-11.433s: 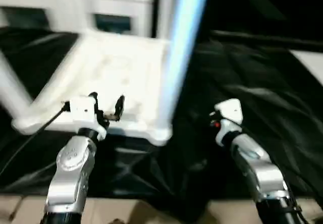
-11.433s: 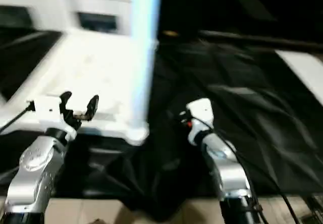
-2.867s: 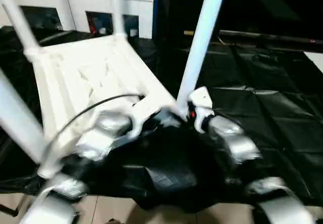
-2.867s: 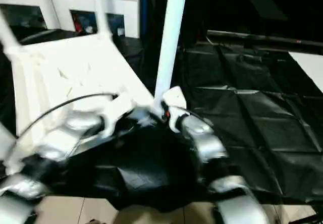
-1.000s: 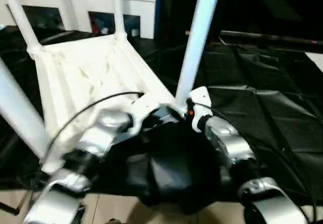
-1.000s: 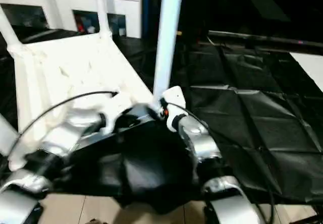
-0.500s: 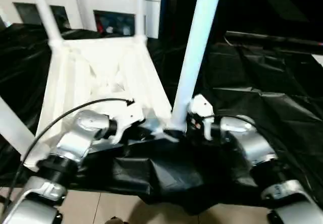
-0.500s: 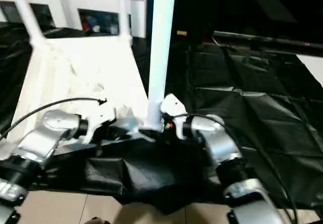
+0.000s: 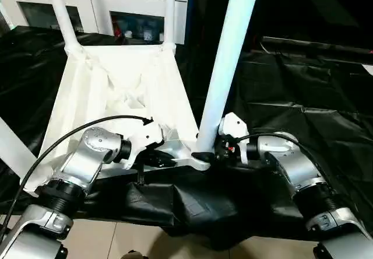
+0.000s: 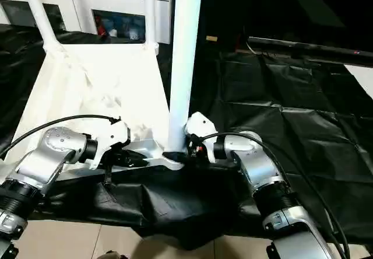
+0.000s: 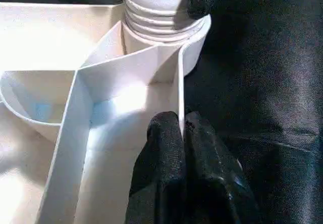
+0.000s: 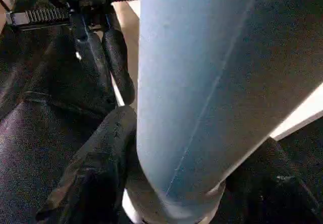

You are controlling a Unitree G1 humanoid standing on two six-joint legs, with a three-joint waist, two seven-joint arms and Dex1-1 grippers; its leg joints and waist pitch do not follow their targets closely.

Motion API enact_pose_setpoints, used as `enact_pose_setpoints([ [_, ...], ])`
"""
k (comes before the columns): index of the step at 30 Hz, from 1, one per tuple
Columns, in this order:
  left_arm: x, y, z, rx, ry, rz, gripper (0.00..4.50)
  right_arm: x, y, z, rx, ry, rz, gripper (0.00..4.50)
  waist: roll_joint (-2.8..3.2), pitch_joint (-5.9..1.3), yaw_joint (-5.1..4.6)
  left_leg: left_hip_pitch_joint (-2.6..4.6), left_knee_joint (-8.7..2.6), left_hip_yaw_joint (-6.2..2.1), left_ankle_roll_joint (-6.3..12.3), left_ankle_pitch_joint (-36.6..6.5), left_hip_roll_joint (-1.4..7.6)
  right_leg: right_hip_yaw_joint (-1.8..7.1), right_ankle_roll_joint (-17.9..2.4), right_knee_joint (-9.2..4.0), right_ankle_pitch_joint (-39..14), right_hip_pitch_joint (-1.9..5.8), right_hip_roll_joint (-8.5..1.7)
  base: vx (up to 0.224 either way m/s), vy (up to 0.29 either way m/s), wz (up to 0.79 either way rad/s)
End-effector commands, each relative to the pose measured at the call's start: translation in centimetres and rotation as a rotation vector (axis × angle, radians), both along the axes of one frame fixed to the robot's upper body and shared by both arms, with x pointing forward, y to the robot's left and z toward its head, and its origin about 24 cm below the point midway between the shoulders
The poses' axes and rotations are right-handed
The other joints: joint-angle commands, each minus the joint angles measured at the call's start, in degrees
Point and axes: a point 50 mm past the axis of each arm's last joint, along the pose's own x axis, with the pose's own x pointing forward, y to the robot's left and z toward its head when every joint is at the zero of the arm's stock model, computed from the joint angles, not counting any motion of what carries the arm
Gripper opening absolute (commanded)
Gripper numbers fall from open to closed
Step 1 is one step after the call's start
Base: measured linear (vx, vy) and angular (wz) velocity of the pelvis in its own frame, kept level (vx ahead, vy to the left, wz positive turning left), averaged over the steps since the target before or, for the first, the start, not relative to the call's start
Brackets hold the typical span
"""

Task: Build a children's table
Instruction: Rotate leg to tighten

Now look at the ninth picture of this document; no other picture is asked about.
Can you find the white plastic table top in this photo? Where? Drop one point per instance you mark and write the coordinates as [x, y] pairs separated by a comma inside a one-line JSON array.
[[116, 90]]

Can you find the white plastic table leg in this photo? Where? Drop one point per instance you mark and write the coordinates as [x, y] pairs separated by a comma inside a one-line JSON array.
[[169, 14], [13, 148], [230, 55], [63, 14]]

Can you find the black plastic mat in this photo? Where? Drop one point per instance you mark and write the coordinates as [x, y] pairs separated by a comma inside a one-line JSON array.
[[315, 107]]

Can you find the white cabinet with glass doors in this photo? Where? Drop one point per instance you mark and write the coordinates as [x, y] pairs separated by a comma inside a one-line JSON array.
[[99, 2]]

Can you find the black bar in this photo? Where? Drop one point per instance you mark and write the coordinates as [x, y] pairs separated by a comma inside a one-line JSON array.
[[320, 43]]

